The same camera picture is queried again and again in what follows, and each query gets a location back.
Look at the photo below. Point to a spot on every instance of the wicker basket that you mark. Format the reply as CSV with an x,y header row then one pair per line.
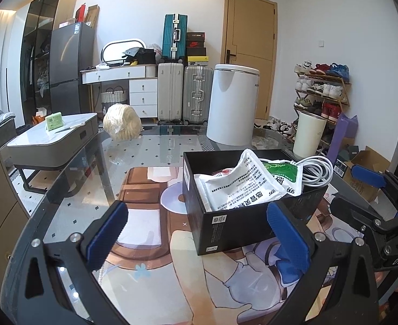
x,y
113,96

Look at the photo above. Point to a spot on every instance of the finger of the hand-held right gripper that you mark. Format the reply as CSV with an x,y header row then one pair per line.
x,y
368,175
354,211

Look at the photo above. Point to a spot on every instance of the white dressing table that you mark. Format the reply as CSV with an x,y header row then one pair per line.
x,y
141,91

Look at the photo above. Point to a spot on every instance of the dark grey fridge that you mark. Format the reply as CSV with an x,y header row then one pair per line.
x,y
70,57

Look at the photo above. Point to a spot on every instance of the green white medicine pouch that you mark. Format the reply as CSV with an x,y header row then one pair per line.
x,y
283,172

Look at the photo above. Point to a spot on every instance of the black glass wardrobe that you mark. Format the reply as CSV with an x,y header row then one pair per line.
x,y
36,40

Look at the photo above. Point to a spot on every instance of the oval white framed mirror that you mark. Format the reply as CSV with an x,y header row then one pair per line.
x,y
114,49

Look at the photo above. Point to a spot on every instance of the plain black shoe box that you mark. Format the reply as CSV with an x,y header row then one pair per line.
x,y
196,52

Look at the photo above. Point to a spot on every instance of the open cardboard box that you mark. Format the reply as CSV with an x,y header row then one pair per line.
x,y
364,176

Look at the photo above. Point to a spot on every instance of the white cylindrical appliance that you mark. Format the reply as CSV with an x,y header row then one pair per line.
x,y
233,108

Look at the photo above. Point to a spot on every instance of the black bag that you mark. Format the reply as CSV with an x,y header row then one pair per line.
x,y
141,56

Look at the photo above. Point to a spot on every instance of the white suitcase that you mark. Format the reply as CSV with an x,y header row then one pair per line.
x,y
170,91

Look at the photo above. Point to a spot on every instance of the shoe rack with shoes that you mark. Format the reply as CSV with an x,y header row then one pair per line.
x,y
324,89

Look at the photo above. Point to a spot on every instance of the small green box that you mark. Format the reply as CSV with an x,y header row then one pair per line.
x,y
54,122

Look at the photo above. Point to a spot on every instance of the wooden shoe rack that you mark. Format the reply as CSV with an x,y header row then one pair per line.
x,y
346,83

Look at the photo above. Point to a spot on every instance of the wooden door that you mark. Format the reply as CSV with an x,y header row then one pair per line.
x,y
253,23

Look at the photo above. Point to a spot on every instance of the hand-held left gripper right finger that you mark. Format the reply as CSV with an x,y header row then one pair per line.
x,y
287,240

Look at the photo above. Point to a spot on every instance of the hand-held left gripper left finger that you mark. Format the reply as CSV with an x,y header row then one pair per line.
x,y
107,237

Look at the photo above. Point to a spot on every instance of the brown cardboard box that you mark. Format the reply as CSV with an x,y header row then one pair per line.
x,y
92,15

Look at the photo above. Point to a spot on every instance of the teal suitcase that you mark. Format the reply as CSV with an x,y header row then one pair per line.
x,y
168,37

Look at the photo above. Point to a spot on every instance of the purple yoga mat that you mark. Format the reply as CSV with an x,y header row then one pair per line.
x,y
343,132

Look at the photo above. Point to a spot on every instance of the kitchen knife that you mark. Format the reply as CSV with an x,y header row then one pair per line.
x,y
68,128

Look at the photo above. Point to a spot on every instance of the cream bundle in plastic bag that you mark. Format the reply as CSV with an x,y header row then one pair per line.
x,y
123,123

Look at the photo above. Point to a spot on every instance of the silver suitcase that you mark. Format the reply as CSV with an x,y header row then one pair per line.
x,y
198,94

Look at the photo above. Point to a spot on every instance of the black red logo shoe box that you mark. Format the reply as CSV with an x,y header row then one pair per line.
x,y
196,44

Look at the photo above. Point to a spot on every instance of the printed cartoon desk mat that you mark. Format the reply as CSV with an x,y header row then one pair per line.
x,y
145,223

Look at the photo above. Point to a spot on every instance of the pile of shoes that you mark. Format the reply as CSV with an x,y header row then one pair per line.
x,y
277,125

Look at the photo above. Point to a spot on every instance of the orange bag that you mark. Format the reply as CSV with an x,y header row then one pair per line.
x,y
39,118

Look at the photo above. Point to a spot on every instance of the white coffee table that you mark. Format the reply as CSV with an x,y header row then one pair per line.
x,y
50,145

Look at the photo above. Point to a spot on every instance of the cream cylindrical bin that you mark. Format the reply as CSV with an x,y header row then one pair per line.
x,y
309,135

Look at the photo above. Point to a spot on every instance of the black cardboard box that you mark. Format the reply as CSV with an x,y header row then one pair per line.
x,y
239,226

